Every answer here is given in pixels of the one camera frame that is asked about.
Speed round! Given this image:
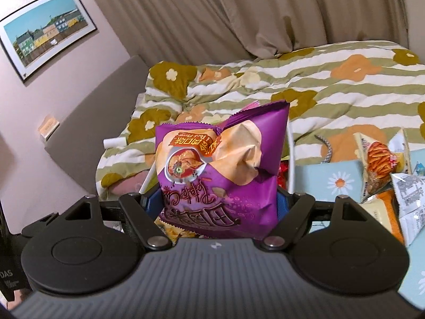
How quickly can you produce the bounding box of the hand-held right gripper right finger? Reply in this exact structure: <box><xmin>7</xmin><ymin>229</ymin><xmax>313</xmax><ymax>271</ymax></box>
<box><xmin>257</xmin><ymin>186</ymin><xmax>362</xmax><ymax>251</ymax></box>

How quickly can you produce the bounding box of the purple potato chip bag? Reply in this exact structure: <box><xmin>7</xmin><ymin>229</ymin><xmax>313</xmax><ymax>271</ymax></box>
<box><xmin>155</xmin><ymin>100</ymin><xmax>290</xmax><ymax>241</ymax></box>

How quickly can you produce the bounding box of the white crumpled snack packet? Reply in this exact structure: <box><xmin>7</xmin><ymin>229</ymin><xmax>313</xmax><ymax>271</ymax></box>
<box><xmin>390</xmin><ymin>171</ymin><xmax>425</xmax><ymax>246</ymax></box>

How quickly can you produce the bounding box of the beige curtain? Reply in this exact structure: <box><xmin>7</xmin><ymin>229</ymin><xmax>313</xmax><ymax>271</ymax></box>
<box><xmin>80</xmin><ymin>0</ymin><xmax>425</xmax><ymax>64</ymax></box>

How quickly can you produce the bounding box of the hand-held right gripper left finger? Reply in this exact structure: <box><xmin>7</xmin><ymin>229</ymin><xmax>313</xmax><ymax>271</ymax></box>
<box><xmin>65</xmin><ymin>189</ymin><xmax>173</xmax><ymax>250</ymax></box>

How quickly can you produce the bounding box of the light blue daisy-print tray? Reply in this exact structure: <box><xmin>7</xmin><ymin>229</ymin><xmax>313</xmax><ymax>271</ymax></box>
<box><xmin>294</xmin><ymin>149</ymin><xmax>425</xmax><ymax>309</ymax></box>

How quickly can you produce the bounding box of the grey headboard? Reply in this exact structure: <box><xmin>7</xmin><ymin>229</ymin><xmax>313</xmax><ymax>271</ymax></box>
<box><xmin>7</xmin><ymin>55</ymin><xmax>150</xmax><ymax>236</ymax></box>

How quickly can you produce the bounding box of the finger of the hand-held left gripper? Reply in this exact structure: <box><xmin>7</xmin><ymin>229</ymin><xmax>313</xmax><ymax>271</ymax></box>
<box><xmin>20</xmin><ymin>214</ymin><xmax>58</xmax><ymax>237</ymax></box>

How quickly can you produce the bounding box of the grey braided cord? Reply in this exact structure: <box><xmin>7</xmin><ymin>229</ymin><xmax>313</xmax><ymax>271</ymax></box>
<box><xmin>315</xmin><ymin>135</ymin><xmax>333</xmax><ymax>164</ymax></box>

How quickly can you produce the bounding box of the floral striped blanket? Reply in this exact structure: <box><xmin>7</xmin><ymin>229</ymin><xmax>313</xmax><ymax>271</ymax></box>
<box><xmin>96</xmin><ymin>40</ymin><xmax>425</xmax><ymax>200</ymax></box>

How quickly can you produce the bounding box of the framed wall picture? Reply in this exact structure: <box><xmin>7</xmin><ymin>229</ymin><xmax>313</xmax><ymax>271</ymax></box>
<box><xmin>0</xmin><ymin>0</ymin><xmax>97</xmax><ymax>83</ymax></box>

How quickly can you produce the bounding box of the snack packet with orange sticks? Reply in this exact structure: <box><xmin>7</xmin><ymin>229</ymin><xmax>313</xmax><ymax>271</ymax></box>
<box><xmin>352</xmin><ymin>132</ymin><xmax>404</xmax><ymax>200</ymax></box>

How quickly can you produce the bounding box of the small beige box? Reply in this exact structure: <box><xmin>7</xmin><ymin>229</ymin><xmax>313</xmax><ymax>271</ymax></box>
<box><xmin>37</xmin><ymin>115</ymin><xmax>60</xmax><ymax>140</ymax></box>

